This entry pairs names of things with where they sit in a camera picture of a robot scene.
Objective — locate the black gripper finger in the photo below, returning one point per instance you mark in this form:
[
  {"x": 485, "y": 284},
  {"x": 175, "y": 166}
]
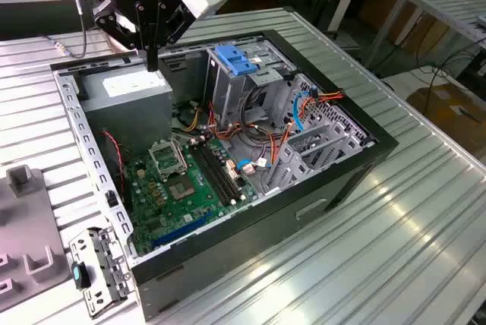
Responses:
[
  {"x": 172, "y": 25},
  {"x": 114, "y": 21}
]

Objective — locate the grey metal disk bay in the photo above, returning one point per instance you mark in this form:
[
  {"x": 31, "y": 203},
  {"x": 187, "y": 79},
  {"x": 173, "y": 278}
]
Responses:
[{"x": 294, "y": 165}]

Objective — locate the blue plastic drive latch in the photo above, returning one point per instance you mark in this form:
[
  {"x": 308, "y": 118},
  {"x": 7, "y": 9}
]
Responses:
[{"x": 235, "y": 61}]

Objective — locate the grey metal drive cage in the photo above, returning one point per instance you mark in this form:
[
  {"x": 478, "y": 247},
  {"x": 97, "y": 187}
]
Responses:
[{"x": 224, "y": 93}]

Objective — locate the grey power supply unit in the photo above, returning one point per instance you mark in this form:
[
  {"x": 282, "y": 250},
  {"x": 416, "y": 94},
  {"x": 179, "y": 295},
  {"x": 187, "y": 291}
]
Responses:
[{"x": 129, "y": 120}]

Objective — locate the black case fan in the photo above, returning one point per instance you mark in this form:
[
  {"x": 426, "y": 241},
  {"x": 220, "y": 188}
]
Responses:
[{"x": 114, "y": 165}]

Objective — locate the black RAM slot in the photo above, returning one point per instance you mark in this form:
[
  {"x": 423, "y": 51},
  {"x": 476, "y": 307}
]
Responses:
[
  {"x": 222, "y": 171},
  {"x": 210, "y": 175}
]

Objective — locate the white board connector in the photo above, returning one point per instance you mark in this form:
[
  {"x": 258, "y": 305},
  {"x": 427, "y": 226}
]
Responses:
[{"x": 247, "y": 168}]

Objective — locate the CPU socket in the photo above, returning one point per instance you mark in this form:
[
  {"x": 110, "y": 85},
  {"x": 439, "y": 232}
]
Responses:
[{"x": 182, "y": 189}]

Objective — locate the green motherboard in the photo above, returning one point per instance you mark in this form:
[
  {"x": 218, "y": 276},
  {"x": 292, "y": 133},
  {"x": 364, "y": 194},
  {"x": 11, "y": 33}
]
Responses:
[{"x": 197, "y": 203}]

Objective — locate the blue expansion slot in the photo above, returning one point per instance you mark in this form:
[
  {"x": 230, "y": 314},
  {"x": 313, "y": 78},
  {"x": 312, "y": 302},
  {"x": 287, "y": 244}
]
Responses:
[{"x": 182, "y": 231}]

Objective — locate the grey parts rack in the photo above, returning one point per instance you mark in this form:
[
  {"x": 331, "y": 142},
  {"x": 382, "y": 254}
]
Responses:
[{"x": 26, "y": 218}]

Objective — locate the black open PC case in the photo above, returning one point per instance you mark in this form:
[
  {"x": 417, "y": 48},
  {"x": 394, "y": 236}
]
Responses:
[{"x": 228, "y": 249}]

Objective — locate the black latch blue tab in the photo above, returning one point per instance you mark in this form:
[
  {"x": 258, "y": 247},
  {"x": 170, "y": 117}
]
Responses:
[{"x": 77, "y": 275}]

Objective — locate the metal slat side table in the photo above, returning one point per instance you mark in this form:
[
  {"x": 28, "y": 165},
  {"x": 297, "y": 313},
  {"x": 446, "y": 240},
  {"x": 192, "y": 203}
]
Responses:
[{"x": 448, "y": 6}]

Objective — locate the brown cardboard box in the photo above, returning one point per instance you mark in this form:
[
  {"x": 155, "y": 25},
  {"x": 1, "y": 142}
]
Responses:
[{"x": 448, "y": 112}]

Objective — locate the hinged metal slot bracket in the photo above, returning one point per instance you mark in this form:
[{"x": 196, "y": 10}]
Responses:
[{"x": 85, "y": 243}]

